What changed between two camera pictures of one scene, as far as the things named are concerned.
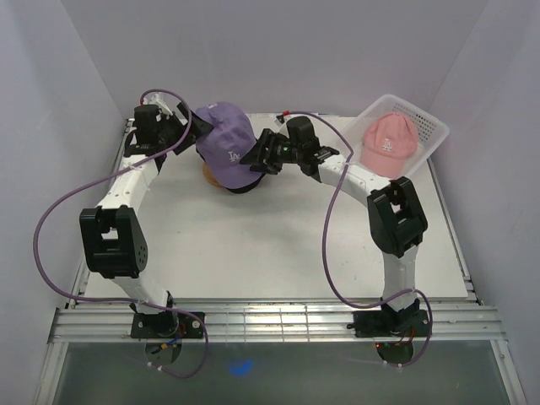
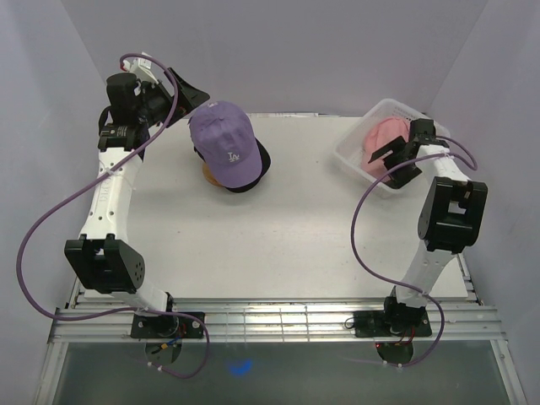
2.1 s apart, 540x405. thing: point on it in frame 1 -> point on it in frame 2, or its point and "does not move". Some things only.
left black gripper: x=199 y=128 -> x=189 y=98
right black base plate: x=381 y=324 does not move
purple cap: x=222 y=150 does not move
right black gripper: x=256 y=155 -> x=400 y=178
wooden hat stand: x=209 y=176 does not move
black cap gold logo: x=241 y=187 does not move
